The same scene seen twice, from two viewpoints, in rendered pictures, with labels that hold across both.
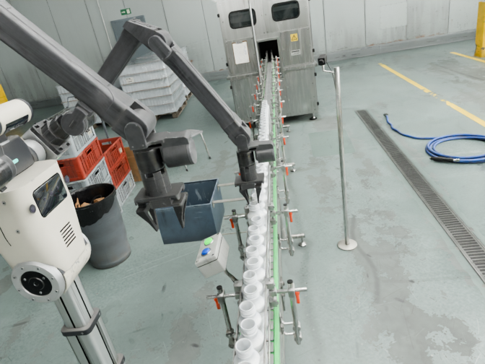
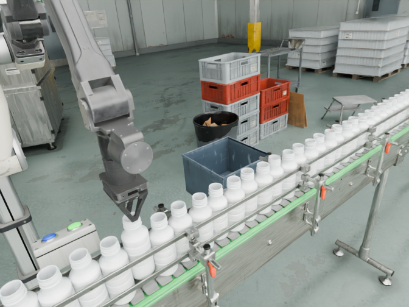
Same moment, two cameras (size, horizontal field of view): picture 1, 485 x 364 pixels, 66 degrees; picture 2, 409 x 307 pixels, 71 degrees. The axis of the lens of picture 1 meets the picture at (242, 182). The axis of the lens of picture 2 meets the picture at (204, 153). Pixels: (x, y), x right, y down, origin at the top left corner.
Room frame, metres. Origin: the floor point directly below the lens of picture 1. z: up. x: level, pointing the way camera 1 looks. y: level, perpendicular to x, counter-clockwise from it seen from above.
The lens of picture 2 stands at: (0.96, -0.50, 1.58)
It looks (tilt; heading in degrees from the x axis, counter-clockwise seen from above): 27 degrees down; 45
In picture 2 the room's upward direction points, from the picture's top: 4 degrees counter-clockwise
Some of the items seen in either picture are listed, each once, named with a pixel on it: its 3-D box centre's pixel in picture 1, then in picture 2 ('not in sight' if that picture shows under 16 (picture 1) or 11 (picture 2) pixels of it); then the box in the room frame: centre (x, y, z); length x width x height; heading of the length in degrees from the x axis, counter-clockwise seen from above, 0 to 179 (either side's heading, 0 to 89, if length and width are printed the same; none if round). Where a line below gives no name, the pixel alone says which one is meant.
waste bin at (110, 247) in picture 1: (100, 227); (216, 147); (2.91, 1.29, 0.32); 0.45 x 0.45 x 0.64
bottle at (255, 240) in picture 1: (258, 258); (59, 301); (1.01, -0.01, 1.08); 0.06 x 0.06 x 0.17
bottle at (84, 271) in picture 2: (257, 248); (88, 282); (1.07, -0.01, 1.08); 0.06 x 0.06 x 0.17
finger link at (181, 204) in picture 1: (172, 210); not in sight; (0.76, 0.17, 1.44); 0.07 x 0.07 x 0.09; 82
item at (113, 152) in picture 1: (99, 156); (265, 91); (4.24, 1.59, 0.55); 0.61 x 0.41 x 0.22; 174
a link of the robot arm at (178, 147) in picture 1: (163, 140); not in sight; (0.76, 0.15, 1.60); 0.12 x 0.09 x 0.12; 83
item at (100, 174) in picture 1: (79, 180); (231, 105); (3.52, 1.59, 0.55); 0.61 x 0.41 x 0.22; 178
